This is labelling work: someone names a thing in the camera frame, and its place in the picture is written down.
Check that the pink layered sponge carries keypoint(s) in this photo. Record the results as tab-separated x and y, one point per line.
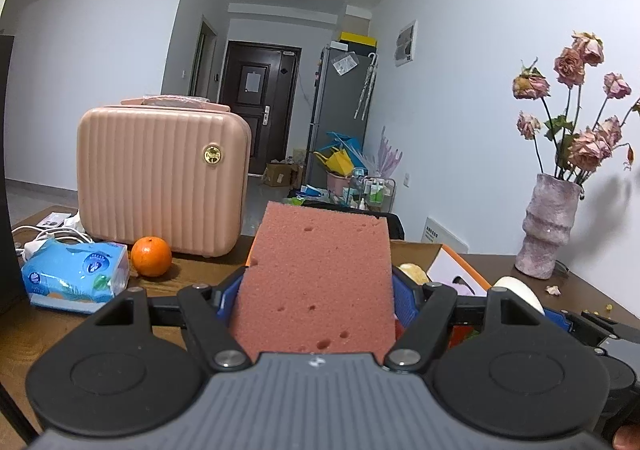
317	282

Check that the grey refrigerator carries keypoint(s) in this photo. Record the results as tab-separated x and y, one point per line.
340	102

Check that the orange fruit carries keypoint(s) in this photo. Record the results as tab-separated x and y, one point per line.
151	257

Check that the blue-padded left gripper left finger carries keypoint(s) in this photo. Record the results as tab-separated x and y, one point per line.
206	312

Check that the blue wet wipes pack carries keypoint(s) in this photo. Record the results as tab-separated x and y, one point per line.
79	277

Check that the red cardboard pumpkin box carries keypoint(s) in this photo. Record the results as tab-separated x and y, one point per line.
441	264

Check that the purple feather decoration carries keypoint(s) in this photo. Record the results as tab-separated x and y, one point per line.
388	158

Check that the white and yellow plush toy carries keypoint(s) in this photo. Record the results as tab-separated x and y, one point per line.
415	273

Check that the cardboard box on floor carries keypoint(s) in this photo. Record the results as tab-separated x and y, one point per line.
282	174

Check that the wire storage cart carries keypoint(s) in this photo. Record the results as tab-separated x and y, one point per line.
370	193

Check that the pink ribbed suitcase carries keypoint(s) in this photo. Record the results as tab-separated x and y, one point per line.
169	166

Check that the dried pink roses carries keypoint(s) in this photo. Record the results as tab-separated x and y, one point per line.
568	147

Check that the fallen flower petal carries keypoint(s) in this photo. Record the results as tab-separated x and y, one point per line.
553	290

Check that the dark entrance door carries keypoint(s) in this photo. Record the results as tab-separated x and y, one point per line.
259	85

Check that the wall air vent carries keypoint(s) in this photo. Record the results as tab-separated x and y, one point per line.
405	49

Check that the blue and yellow toy pile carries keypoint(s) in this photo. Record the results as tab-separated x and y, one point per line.
342	156

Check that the purple textured vase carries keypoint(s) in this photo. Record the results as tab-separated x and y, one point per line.
549	218

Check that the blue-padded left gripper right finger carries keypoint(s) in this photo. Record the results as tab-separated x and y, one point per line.
425	312

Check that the white cylinder sponge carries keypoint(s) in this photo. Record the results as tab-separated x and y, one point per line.
520	289

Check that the yellow box on refrigerator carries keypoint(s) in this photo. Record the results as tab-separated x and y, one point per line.
356	38

